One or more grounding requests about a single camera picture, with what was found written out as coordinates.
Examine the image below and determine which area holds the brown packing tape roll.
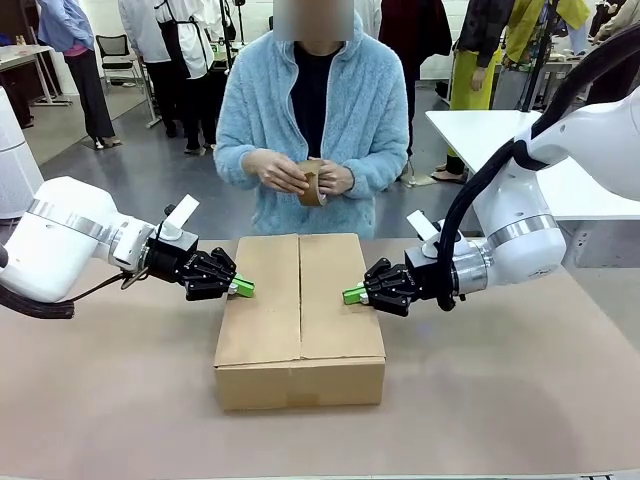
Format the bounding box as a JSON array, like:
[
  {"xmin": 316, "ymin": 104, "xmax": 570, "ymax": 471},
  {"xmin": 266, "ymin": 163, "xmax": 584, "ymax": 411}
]
[{"xmin": 298, "ymin": 158, "xmax": 329, "ymax": 207}]

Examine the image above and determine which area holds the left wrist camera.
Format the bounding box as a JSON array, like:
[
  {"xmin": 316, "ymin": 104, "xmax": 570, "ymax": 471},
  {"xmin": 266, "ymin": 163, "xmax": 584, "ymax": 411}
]
[{"xmin": 163, "ymin": 195, "xmax": 201, "ymax": 242}]

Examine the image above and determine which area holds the person's right hand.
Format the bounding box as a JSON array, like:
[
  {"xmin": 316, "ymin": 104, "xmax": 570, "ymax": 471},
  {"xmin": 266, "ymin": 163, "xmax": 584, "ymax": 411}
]
[{"xmin": 252, "ymin": 151, "xmax": 311, "ymax": 195}]

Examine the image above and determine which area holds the person in yellow apron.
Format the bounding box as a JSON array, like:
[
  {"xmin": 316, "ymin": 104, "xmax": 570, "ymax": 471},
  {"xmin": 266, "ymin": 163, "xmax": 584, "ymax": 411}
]
[{"xmin": 432, "ymin": 0, "xmax": 514, "ymax": 185}]

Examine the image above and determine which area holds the light wooden side table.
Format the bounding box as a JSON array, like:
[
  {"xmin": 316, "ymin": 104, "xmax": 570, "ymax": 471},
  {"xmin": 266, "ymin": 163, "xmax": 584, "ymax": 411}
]
[{"xmin": 0, "ymin": 43, "xmax": 71, "ymax": 107}]

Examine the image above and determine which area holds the black mesh office chair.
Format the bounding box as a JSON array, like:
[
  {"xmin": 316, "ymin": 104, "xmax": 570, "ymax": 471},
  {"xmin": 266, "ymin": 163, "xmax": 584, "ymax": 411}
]
[{"xmin": 94, "ymin": 33, "xmax": 145, "ymax": 87}]

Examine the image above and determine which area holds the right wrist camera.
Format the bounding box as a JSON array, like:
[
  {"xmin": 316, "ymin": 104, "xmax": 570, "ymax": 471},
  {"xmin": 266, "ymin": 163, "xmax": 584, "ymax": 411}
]
[{"xmin": 405, "ymin": 209, "xmax": 446, "ymax": 256}]

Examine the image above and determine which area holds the person in yellow-green jacket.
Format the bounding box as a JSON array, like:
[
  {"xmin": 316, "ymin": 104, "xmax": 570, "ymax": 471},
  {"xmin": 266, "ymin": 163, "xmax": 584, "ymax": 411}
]
[{"xmin": 502, "ymin": 0, "xmax": 592, "ymax": 109}]

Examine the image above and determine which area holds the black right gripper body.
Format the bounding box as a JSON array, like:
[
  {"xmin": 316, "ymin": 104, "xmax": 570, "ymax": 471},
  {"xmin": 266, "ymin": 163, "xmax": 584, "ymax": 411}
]
[{"xmin": 382, "ymin": 247, "xmax": 441, "ymax": 317}]

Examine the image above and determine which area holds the brown cardboard box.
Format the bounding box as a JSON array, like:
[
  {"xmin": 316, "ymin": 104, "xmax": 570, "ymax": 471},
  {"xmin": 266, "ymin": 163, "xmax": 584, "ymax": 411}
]
[{"xmin": 213, "ymin": 233, "xmax": 388, "ymax": 412}]

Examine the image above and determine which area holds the person in dark clothes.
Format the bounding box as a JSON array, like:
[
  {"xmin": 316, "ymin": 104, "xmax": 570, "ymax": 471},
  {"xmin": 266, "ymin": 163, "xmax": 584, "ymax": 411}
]
[{"xmin": 378, "ymin": 0, "xmax": 454, "ymax": 159}]

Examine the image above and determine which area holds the person in blue fleece jacket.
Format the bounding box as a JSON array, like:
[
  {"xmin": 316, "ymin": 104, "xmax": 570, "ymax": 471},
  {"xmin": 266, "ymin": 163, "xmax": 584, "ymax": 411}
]
[{"xmin": 213, "ymin": 0, "xmax": 410, "ymax": 240}]

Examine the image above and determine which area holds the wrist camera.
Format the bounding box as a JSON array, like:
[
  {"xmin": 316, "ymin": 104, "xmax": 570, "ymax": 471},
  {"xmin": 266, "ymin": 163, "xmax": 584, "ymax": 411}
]
[
  {"xmin": 405, "ymin": 209, "xmax": 446, "ymax": 256},
  {"xmin": 163, "ymin": 195, "xmax": 201, "ymax": 242}
]

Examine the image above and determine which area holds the person's left hand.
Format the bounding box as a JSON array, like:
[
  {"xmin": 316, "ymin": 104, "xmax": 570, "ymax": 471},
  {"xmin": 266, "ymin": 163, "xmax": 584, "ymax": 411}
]
[{"xmin": 317, "ymin": 160, "xmax": 354, "ymax": 198}]

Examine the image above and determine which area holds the black tripod pole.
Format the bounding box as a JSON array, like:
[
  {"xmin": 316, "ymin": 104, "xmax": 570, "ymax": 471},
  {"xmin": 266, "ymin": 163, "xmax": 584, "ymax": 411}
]
[{"xmin": 519, "ymin": 0, "xmax": 560, "ymax": 114}]

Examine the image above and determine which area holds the person in white coat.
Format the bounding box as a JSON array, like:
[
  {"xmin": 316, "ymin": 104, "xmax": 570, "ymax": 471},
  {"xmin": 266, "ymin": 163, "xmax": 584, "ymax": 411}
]
[{"xmin": 118, "ymin": 0, "xmax": 180, "ymax": 140}]

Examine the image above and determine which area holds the person's left forearm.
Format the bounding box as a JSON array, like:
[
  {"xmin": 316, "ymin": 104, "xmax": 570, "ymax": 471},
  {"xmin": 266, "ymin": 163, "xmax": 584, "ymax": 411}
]
[{"xmin": 344, "ymin": 144, "xmax": 409, "ymax": 195}]

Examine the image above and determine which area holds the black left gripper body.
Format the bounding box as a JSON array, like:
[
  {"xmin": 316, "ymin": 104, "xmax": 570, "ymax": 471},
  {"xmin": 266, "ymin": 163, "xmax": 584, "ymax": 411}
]
[{"xmin": 148, "ymin": 232, "xmax": 229, "ymax": 296}]

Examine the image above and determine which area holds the person in beige top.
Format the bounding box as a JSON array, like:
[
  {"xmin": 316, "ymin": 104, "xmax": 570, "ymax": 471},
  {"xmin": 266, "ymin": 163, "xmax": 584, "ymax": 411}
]
[{"xmin": 589, "ymin": 0, "xmax": 640, "ymax": 104}]

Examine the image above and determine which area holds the person in white apron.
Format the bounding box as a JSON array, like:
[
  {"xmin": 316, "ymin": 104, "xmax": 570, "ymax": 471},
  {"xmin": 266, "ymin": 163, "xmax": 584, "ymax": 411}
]
[{"xmin": 154, "ymin": 0, "xmax": 236, "ymax": 155}]

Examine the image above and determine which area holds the large white table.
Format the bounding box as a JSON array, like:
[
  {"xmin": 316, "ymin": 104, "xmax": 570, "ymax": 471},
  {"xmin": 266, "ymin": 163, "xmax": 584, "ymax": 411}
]
[{"xmin": 424, "ymin": 108, "xmax": 640, "ymax": 269}]

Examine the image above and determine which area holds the black right arm cable sleeve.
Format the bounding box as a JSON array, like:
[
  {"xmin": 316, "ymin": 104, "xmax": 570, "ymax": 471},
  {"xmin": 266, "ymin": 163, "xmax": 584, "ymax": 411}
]
[{"xmin": 436, "ymin": 22, "xmax": 640, "ymax": 312}]

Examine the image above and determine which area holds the black stand pole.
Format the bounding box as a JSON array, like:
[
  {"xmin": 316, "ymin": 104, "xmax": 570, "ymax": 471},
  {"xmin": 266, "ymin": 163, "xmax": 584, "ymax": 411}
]
[{"xmin": 219, "ymin": 0, "xmax": 239, "ymax": 76}]

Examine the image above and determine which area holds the person in blue shirt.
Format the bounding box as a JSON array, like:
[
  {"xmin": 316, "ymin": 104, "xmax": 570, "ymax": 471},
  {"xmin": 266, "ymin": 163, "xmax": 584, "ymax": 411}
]
[{"xmin": 37, "ymin": 0, "xmax": 122, "ymax": 151}]

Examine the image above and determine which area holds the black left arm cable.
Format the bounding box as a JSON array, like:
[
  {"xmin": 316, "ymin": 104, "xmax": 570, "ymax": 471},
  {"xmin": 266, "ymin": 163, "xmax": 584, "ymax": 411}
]
[{"xmin": 0, "ymin": 247, "xmax": 151, "ymax": 321}]

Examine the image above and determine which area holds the person's right forearm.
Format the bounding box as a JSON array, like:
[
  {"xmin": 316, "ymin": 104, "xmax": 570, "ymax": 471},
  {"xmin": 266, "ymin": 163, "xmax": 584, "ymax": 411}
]
[{"xmin": 214, "ymin": 142, "xmax": 262, "ymax": 180}]

